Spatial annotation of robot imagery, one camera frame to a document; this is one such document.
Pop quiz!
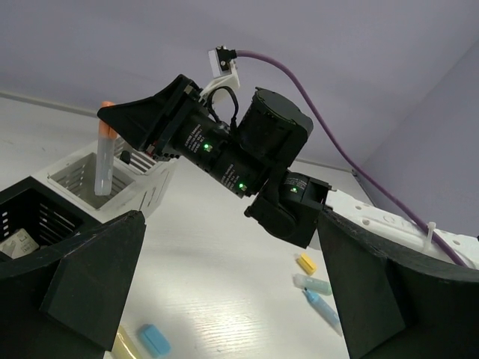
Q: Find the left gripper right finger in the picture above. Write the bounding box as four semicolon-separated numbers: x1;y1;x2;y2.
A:
317;211;478;358

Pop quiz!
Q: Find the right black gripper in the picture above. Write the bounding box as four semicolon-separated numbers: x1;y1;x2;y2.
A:
97;74;204;162

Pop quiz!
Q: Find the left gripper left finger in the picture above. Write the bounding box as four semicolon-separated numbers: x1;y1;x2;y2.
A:
1;211;146;354

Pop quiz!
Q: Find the grey orange-tipped highlighter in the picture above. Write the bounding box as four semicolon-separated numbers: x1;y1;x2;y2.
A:
94;120;117;196

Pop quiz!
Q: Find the yellow highlighter cap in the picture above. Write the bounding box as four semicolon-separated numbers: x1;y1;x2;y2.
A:
295;253;317;276

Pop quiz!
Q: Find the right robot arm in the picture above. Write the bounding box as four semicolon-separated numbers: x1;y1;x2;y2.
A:
97;75;478;269

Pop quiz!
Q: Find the black marker in organizer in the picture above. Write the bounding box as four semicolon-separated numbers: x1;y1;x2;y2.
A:
119;150;131;165

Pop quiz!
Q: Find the white slotted organizer box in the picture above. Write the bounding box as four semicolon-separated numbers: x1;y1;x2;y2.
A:
33;138;177;223

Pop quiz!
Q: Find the black slotted organizer box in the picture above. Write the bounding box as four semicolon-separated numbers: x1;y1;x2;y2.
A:
1;177;100;262

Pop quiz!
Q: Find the blue highlighter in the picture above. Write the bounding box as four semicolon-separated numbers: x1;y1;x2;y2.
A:
302;289;343;337

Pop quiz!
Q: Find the green highlighter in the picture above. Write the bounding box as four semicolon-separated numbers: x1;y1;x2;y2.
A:
293;274;332;296

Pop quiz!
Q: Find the yellow highlighter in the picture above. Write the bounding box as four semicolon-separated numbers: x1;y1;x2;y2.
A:
111;325;143;359

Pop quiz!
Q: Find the blue highlighter cap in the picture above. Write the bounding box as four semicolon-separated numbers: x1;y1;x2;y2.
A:
138;324;171;358

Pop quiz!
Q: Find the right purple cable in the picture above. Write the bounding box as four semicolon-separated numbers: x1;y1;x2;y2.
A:
235;49;469;267

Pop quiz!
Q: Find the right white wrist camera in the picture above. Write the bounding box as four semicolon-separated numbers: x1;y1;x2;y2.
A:
200;46;240;99

